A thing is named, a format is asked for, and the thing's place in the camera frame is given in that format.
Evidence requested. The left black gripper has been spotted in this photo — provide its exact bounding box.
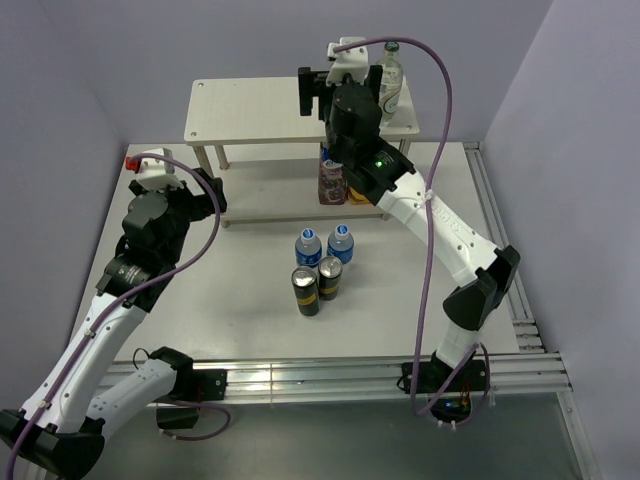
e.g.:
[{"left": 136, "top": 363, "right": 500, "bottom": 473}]
[{"left": 152, "top": 167, "right": 225, "bottom": 265}]

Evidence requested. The clear glass bottle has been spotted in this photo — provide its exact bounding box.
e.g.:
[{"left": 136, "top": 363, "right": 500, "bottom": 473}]
[{"left": 376, "top": 41, "right": 404, "bottom": 126}]

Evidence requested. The blue-label water bottle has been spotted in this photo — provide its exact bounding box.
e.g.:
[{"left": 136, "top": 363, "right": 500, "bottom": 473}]
[
  {"left": 295, "top": 228, "right": 323, "bottom": 268},
  {"left": 327, "top": 224, "right": 355, "bottom": 265}
]

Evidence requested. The black yellow can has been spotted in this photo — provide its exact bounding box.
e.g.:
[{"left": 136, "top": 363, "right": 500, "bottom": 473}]
[
  {"left": 318, "top": 256, "right": 343, "bottom": 301},
  {"left": 291, "top": 266, "right": 320, "bottom": 316}
]

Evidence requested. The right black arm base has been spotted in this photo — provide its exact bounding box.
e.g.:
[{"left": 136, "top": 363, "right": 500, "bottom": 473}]
[{"left": 416, "top": 357, "right": 491, "bottom": 428}]

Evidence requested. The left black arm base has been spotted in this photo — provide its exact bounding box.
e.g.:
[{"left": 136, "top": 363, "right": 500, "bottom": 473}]
[{"left": 156, "top": 369, "right": 227, "bottom": 431}]

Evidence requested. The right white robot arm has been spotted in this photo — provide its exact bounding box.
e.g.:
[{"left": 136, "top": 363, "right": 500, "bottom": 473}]
[{"left": 298, "top": 66, "right": 520, "bottom": 390}]

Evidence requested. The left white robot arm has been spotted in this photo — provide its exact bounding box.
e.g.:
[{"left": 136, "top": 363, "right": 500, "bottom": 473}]
[{"left": 1, "top": 168, "right": 227, "bottom": 479}]

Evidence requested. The white two-tier shelf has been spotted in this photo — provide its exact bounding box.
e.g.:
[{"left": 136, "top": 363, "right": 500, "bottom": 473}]
[{"left": 184, "top": 74, "right": 421, "bottom": 230}]

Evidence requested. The purple grape juice carton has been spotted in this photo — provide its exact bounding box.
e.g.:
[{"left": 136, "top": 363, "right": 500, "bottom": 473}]
[{"left": 317, "top": 144, "right": 348, "bottom": 206}]

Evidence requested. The yellow pineapple juice carton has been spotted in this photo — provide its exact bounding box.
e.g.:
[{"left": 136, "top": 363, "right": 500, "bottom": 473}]
[{"left": 348, "top": 187, "right": 371, "bottom": 205}]

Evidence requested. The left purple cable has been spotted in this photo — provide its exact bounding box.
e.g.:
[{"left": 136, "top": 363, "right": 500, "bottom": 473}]
[{"left": 2, "top": 152, "right": 232, "bottom": 469}]

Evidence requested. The purple cable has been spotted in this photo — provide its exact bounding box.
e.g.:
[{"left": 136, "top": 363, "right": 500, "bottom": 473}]
[
  {"left": 333, "top": 36, "right": 490, "bottom": 417},
  {"left": 2, "top": 152, "right": 232, "bottom": 469}
]

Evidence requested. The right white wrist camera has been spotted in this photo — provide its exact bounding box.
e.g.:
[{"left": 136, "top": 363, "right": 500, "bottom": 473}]
[{"left": 325, "top": 37, "right": 369, "bottom": 87}]

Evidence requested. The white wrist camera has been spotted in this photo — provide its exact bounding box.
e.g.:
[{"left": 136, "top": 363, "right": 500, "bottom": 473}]
[
  {"left": 325, "top": 37, "right": 369, "bottom": 87},
  {"left": 125, "top": 148, "right": 183, "bottom": 191}
]

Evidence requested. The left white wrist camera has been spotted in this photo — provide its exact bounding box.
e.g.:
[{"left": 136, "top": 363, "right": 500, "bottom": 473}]
[{"left": 125, "top": 148, "right": 183, "bottom": 191}]

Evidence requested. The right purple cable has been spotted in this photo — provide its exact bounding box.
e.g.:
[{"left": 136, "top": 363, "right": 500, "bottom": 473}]
[{"left": 333, "top": 36, "right": 490, "bottom": 417}]

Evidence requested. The aluminium right rail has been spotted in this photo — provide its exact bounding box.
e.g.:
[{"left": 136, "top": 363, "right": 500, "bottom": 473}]
[{"left": 462, "top": 140, "right": 527, "bottom": 301}]

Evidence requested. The aluminium rail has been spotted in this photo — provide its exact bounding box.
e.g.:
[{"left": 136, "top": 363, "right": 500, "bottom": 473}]
[
  {"left": 97, "top": 351, "right": 574, "bottom": 407},
  {"left": 462, "top": 140, "right": 527, "bottom": 301}
]

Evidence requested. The aluminium front rail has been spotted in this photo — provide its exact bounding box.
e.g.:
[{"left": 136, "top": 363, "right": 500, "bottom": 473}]
[{"left": 97, "top": 351, "right": 574, "bottom": 407}]

